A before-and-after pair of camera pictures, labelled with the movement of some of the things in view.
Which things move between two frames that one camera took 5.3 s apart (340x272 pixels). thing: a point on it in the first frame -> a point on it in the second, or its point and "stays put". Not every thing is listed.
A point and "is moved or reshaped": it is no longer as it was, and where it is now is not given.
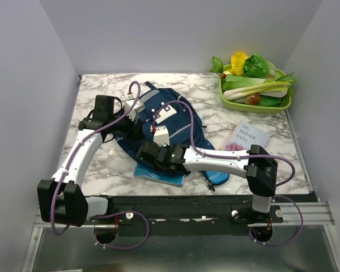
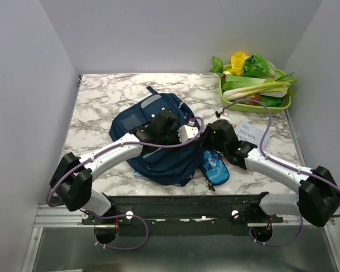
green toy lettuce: (256, 66) stays put
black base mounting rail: (191, 215) stays put
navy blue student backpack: (168, 108) is moved or reshaped
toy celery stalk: (239, 92) stays put
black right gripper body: (167, 147) -> (209, 141)
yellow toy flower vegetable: (238, 59) stays put
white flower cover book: (247, 134) stays put
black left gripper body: (124, 126) -> (171, 137)
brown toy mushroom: (253, 99) stays put
